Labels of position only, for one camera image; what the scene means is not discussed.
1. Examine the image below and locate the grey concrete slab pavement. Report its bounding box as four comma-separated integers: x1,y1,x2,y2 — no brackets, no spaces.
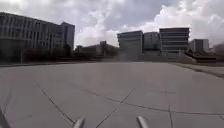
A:
0,61,224,128

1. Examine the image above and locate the low dark building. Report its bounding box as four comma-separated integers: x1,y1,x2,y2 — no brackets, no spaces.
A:
74,40,119,61

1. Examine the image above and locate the grey block building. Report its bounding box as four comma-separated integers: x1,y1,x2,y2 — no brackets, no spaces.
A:
116,30,161,62

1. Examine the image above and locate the robot's own part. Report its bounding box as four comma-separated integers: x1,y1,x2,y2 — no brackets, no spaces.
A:
136,115,150,128
73,116,85,128

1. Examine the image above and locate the building with banded floors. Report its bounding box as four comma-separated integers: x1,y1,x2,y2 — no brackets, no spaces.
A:
159,27,191,56

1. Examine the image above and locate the long grey office building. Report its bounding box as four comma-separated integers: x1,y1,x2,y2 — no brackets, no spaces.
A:
0,11,76,64

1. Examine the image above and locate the small grey building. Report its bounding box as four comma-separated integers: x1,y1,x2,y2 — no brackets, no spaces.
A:
189,38,211,54

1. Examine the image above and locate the dark kerb strip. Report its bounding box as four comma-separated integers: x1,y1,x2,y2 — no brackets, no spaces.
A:
169,62,224,80

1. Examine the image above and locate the dark stepped wall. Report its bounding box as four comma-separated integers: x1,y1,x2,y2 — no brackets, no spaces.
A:
176,49,224,64

